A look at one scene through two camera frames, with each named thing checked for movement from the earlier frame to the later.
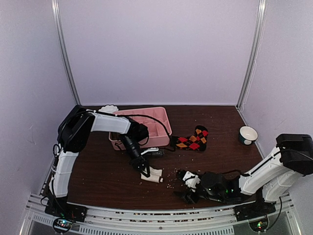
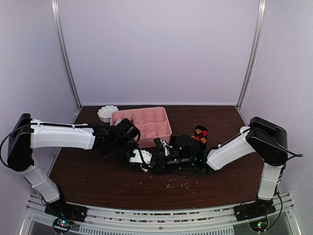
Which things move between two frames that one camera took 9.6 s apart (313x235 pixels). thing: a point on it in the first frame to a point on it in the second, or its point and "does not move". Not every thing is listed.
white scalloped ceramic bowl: [108, 108] does not move
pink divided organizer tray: [157, 119] does not move
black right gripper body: [188, 196] to [167, 167]
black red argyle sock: [196, 142] does not move
